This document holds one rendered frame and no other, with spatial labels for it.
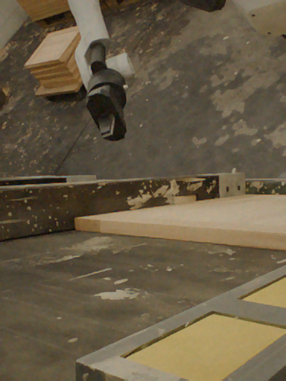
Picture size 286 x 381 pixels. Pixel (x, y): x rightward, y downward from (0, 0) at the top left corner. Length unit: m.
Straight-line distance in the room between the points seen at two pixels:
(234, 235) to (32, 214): 0.29
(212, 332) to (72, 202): 0.57
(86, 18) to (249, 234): 0.77
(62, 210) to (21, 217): 0.07
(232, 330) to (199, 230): 0.41
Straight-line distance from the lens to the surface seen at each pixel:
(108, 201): 0.77
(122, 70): 1.12
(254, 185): 1.16
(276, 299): 0.20
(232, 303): 0.19
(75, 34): 4.07
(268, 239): 0.52
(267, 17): 1.03
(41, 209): 0.68
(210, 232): 0.56
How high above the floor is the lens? 1.75
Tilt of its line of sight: 39 degrees down
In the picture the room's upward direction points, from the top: 42 degrees counter-clockwise
